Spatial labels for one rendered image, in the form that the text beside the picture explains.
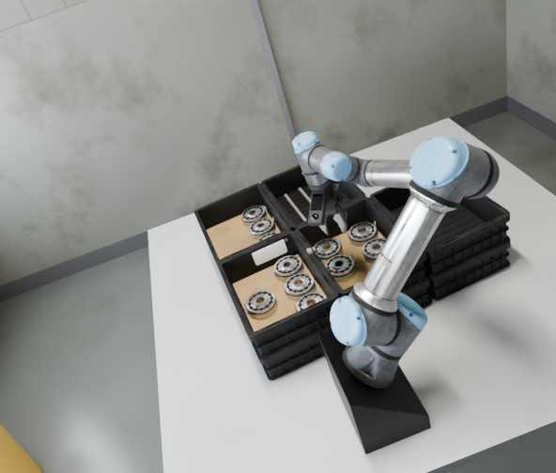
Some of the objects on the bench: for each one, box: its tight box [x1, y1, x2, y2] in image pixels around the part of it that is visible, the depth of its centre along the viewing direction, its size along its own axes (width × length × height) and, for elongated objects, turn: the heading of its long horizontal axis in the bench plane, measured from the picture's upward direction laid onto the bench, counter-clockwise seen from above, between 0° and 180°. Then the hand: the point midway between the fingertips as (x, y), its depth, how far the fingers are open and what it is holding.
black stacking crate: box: [427, 240, 511, 300], centre depth 188 cm, size 40×30×12 cm
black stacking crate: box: [251, 327, 334, 381], centre depth 181 cm, size 40×30×12 cm
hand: (334, 232), depth 171 cm, fingers open, 5 cm apart
